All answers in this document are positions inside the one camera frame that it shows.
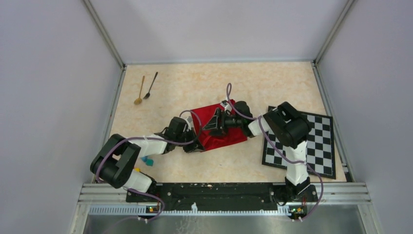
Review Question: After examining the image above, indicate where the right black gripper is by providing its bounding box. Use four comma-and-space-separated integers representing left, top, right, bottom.
203, 107, 244, 137

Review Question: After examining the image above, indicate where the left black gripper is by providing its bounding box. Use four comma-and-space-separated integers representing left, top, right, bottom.
175, 127, 205, 153

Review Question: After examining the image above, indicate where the red cloth napkin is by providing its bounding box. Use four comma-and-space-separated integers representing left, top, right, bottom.
190, 99, 247, 152

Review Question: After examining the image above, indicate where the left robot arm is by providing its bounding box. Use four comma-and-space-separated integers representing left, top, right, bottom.
90, 117, 203, 202

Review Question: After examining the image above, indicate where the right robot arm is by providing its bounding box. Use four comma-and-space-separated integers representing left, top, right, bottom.
202, 101, 312, 201

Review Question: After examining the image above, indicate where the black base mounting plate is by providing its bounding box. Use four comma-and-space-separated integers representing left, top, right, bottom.
126, 182, 318, 211

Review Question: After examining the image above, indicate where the teal cube block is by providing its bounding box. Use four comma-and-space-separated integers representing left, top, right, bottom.
145, 158, 154, 166

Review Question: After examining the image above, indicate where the black fork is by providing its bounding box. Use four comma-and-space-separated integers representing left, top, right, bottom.
143, 71, 158, 99

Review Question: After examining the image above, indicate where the gold spoon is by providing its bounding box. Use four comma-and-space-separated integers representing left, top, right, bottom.
134, 76, 145, 105

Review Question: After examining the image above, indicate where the black white checkerboard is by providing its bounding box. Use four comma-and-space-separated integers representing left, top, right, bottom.
262, 112, 336, 179

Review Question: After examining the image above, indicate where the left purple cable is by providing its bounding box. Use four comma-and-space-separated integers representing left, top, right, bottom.
95, 110, 203, 223

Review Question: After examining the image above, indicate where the purple cable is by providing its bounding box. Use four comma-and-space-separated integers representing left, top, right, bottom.
225, 83, 324, 222
95, 110, 203, 223

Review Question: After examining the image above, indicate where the aluminium front rail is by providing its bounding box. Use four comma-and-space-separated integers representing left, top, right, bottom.
78, 182, 371, 217

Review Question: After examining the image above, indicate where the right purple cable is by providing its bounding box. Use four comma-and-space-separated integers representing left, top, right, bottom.
225, 83, 324, 222

